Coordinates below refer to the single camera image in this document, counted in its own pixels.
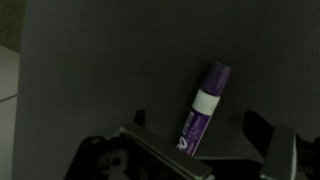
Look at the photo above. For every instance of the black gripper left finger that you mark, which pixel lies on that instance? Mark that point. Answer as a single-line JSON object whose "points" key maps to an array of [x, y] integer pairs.
{"points": [[173, 155]]}

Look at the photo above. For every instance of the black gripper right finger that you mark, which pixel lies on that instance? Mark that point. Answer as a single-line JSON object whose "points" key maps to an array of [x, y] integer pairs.
{"points": [[281, 153]]}

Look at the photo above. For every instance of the purple whiteboard marker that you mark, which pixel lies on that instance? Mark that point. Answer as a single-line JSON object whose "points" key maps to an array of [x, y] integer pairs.
{"points": [[206, 103]]}

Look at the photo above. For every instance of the black fabric chair seat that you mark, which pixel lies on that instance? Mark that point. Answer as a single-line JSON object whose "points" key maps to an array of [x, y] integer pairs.
{"points": [[116, 60]]}

